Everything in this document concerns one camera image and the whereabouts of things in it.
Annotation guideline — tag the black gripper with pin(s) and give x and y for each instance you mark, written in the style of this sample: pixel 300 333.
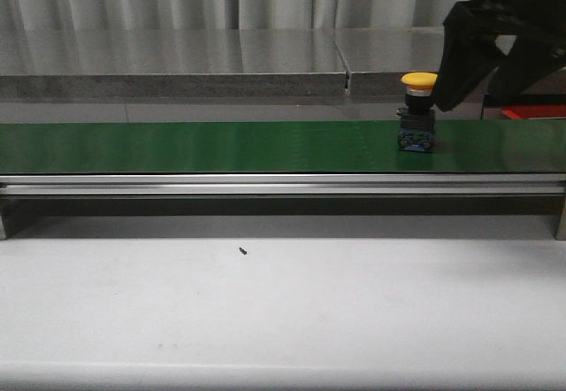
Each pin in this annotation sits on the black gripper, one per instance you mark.
pixel 470 51

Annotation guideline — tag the yellow push button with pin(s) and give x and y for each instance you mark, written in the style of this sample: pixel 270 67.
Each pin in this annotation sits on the yellow push button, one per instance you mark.
pixel 417 116

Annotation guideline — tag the red plastic tray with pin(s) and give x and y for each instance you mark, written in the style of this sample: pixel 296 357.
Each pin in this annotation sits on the red plastic tray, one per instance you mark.
pixel 535 111

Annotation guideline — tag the green conveyor belt unit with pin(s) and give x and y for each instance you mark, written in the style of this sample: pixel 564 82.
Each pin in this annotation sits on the green conveyor belt unit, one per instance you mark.
pixel 494 158

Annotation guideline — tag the grey stone counter right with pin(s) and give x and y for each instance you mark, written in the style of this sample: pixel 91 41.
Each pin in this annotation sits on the grey stone counter right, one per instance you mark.
pixel 377 58

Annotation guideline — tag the grey stone counter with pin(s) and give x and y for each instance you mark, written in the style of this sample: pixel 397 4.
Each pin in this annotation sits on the grey stone counter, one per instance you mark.
pixel 151 75
pixel 377 58

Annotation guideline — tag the grey stone counter left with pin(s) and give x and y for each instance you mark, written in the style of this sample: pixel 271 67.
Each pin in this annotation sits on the grey stone counter left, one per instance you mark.
pixel 151 75

